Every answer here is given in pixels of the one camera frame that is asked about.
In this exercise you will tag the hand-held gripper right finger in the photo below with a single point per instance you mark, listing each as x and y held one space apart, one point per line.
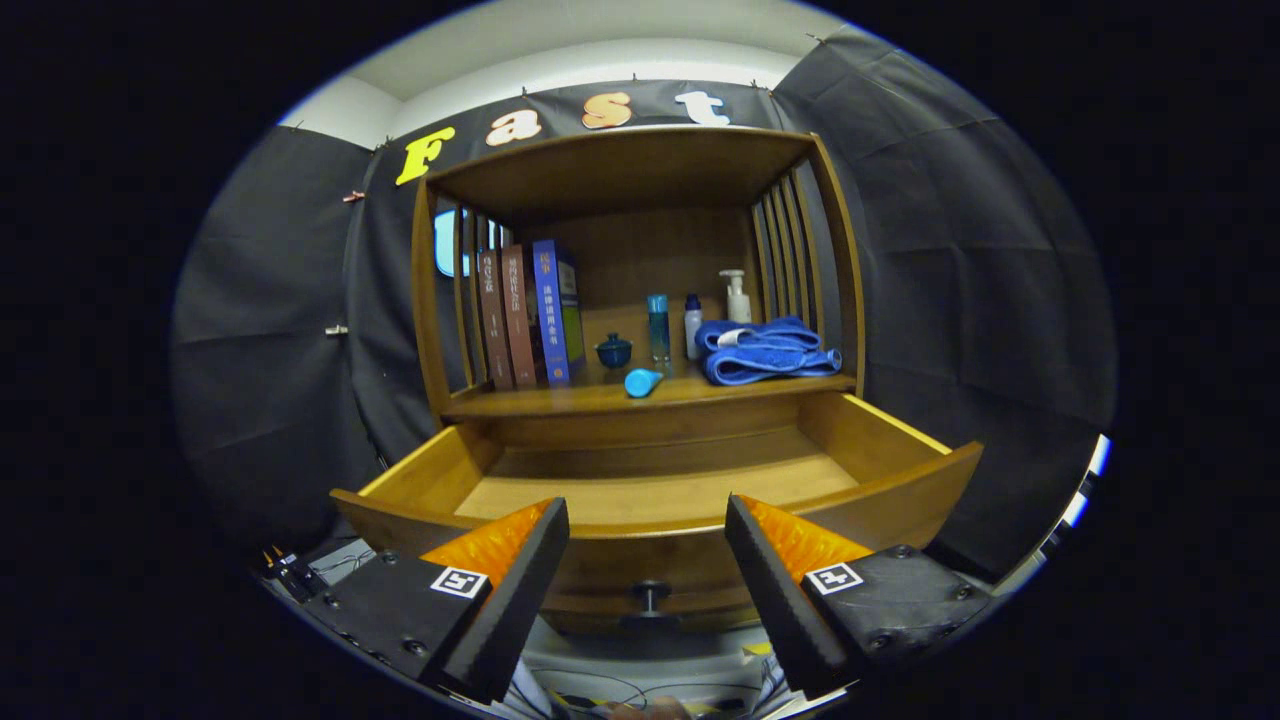
775 595

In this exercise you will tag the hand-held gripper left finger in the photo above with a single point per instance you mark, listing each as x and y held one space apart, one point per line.
515 595

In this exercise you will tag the wooden drawer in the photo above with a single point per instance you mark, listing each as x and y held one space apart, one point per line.
650 500

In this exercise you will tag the blue white cosmetic tube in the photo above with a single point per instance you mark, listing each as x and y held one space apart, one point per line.
642 382

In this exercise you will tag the wooden cabinet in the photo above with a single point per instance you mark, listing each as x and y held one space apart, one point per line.
620 170

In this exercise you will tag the blue folded towel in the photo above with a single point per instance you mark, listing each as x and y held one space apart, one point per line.
765 355

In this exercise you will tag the blue lidded teacup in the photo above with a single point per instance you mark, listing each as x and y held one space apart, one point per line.
613 352

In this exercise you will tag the dark brown book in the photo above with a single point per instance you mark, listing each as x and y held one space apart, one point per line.
494 320

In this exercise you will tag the white bottle blue cap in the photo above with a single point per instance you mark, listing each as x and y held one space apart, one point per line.
693 330

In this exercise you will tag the reddish brown book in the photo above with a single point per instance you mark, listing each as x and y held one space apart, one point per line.
518 315

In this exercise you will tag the thick blue book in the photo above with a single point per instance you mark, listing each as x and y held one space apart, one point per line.
552 315

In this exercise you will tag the white pump bottle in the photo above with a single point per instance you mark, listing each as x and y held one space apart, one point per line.
738 305

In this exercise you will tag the teal glass bottle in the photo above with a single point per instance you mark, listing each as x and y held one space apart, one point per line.
657 325

